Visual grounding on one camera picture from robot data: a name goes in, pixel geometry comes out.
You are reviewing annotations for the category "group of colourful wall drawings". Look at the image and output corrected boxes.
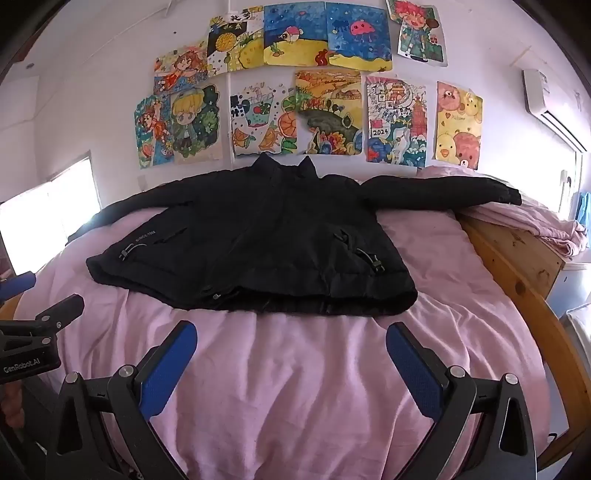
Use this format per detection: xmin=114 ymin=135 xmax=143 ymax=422
xmin=134 ymin=0 xmax=484 ymax=169

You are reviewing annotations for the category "person's left hand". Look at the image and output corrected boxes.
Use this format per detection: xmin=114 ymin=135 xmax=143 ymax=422
xmin=0 ymin=383 xmax=25 ymax=430

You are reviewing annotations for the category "black padded jacket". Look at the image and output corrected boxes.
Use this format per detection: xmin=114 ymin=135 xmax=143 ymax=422
xmin=67 ymin=152 xmax=522 ymax=317

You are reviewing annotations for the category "white cabinet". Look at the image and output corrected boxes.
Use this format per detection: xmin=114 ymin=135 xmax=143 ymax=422
xmin=551 ymin=261 xmax=591 ymax=324

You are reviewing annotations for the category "white air conditioner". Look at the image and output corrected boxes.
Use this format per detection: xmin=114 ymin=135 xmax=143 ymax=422
xmin=522 ymin=68 xmax=591 ymax=153

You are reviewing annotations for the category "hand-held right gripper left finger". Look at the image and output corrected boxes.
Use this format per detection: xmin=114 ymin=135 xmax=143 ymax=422
xmin=45 ymin=320 xmax=199 ymax=480

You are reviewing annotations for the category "blue cloth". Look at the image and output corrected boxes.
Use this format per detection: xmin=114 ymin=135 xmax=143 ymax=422
xmin=575 ymin=191 xmax=591 ymax=227

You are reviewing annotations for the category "bright window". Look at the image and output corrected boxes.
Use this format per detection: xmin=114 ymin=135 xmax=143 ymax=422
xmin=0 ymin=154 xmax=102 ymax=278

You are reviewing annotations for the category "wooden bed frame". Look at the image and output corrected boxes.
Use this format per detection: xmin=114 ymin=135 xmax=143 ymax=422
xmin=455 ymin=215 xmax=591 ymax=469

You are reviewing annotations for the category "pink bed sheet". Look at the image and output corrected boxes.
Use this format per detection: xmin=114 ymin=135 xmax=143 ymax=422
xmin=14 ymin=166 xmax=561 ymax=480

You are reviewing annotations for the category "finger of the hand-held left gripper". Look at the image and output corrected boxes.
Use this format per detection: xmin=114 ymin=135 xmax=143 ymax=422
xmin=0 ymin=271 xmax=37 ymax=302
xmin=0 ymin=294 xmax=86 ymax=354

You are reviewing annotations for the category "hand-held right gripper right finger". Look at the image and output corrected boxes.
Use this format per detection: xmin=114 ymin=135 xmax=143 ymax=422
xmin=385 ymin=322 xmax=539 ymax=480

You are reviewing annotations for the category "crumpled pink quilt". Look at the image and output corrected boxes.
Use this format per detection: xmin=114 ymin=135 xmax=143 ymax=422
xmin=455 ymin=166 xmax=587 ymax=257

